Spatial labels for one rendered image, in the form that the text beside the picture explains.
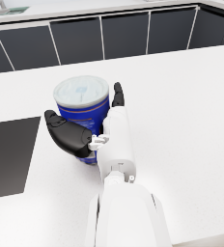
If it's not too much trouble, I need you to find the blue can with pale lid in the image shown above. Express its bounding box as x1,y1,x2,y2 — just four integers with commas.
52,75,111,166

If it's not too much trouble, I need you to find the dark cabinet row with white frame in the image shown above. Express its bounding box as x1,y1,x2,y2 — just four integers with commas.
0,3,224,75

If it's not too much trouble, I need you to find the dark grey square mat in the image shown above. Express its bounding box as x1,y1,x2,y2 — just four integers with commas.
0,116,42,200

